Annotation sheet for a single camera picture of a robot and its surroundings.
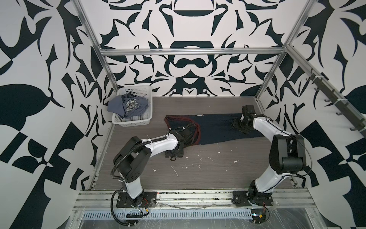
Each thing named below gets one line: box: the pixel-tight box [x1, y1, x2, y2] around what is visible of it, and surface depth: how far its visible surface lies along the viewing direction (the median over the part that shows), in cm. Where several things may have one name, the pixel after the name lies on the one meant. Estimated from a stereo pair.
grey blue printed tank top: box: [107, 93, 149, 118], surface depth 107 cm
